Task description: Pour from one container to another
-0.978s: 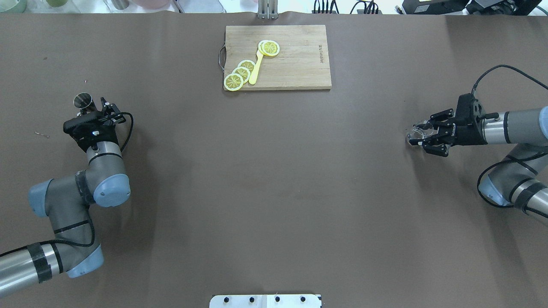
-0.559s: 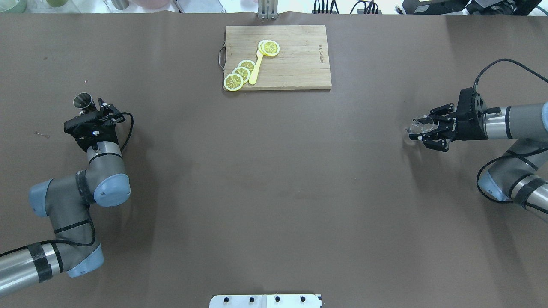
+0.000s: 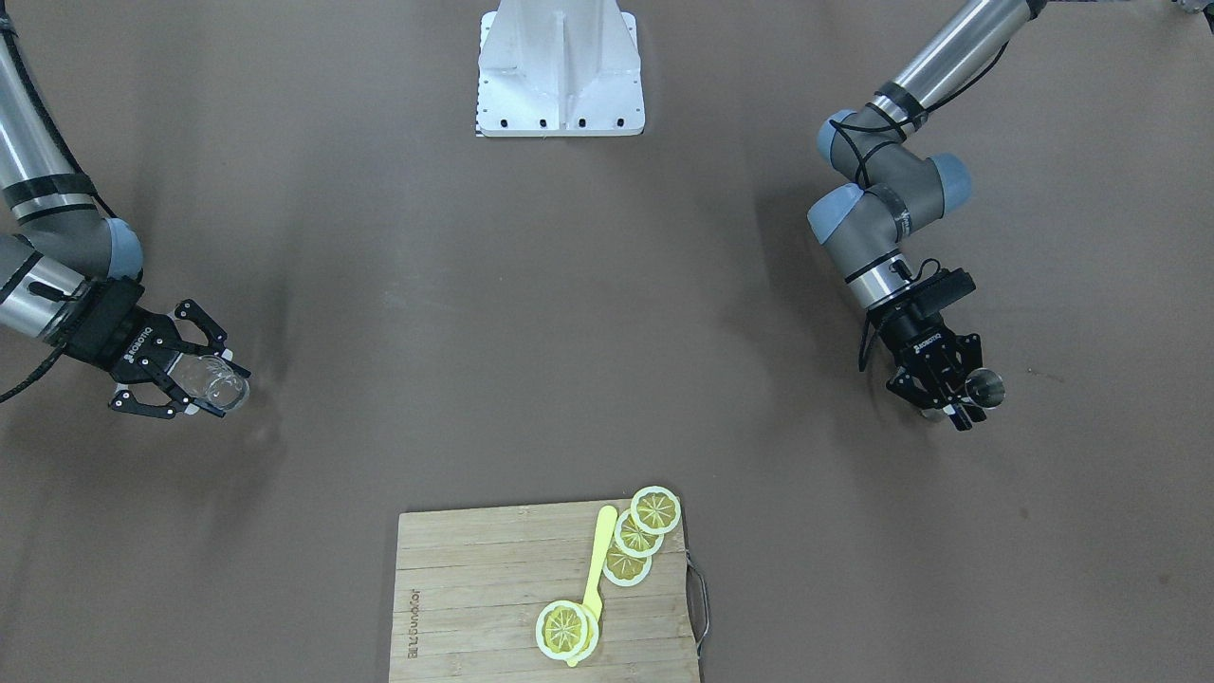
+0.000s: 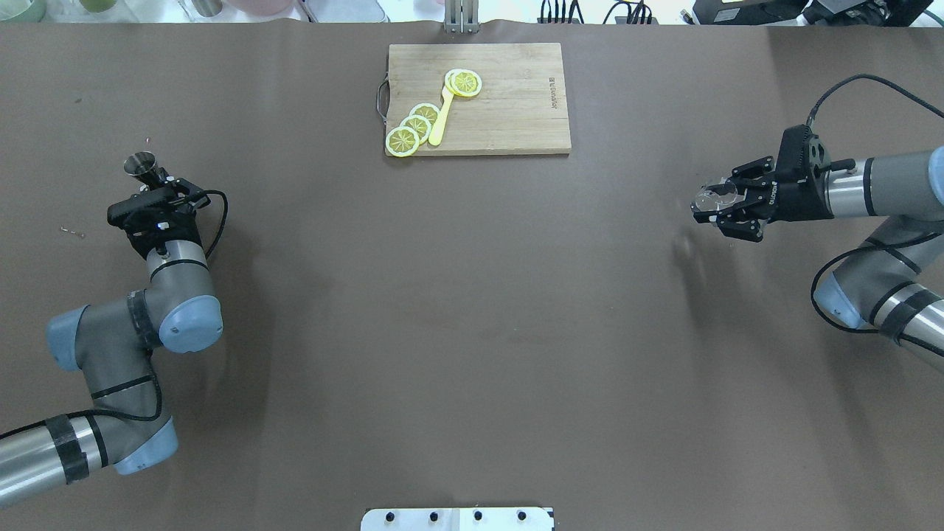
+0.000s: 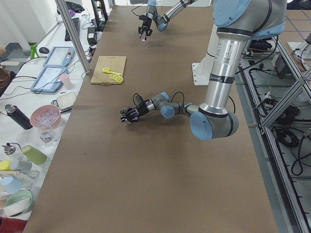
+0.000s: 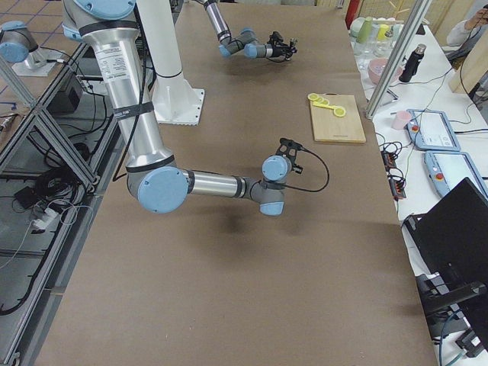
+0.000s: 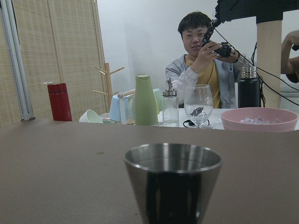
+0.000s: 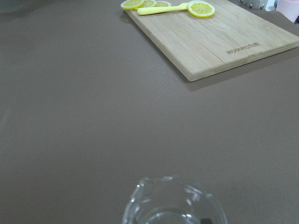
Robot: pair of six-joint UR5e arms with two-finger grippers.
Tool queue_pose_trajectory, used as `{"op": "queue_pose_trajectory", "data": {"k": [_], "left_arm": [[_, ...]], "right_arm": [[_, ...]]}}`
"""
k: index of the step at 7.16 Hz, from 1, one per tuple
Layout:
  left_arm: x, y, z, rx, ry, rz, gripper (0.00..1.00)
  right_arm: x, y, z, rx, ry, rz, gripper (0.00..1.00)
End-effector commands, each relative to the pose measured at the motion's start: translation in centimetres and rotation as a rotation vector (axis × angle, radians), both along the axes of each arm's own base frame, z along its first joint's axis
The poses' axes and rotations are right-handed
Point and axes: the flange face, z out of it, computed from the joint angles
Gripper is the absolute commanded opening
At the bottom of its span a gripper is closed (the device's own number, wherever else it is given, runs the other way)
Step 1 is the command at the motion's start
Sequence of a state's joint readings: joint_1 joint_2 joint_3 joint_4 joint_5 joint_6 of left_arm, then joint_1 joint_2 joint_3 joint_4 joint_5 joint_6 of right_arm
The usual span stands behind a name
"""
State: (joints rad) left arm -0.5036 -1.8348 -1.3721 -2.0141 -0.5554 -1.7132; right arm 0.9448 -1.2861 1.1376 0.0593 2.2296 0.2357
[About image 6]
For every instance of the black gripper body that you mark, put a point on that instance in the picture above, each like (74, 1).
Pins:
(297, 166)
(280, 50)

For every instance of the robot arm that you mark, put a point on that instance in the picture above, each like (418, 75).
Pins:
(247, 41)
(137, 52)

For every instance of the green cup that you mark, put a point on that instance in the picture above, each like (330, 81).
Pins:
(365, 31)

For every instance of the pink cup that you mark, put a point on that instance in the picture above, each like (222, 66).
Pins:
(401, 119)

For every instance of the bamboo cutting board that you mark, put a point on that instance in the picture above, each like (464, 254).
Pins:
(328, 128)

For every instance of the lemon slice at board corner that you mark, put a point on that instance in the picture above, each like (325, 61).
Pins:
(313, 97)

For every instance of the pink bowl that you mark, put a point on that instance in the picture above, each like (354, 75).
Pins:
(376, 68)

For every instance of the black bottle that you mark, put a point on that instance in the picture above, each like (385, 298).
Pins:
(412, 63)

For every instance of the upper teach pendant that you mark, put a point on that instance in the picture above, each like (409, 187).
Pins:
(431, 130)

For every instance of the teach pendant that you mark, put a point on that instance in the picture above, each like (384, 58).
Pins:
(446, 169)
(431, 130)

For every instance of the lower teach pendant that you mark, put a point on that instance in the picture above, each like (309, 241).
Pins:
(446, 169)

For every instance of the black monitor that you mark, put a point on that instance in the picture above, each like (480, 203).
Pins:
(452, 241)

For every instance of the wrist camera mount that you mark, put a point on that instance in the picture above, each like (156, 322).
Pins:
(275, 39)
(289, 149)

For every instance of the lemon slice on knife handle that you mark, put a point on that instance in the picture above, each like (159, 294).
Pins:
(339, 112)

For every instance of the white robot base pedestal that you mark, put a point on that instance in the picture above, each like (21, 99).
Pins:
(174, 100)

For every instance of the aluminium frame post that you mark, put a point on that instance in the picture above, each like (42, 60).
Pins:
(410, 28)

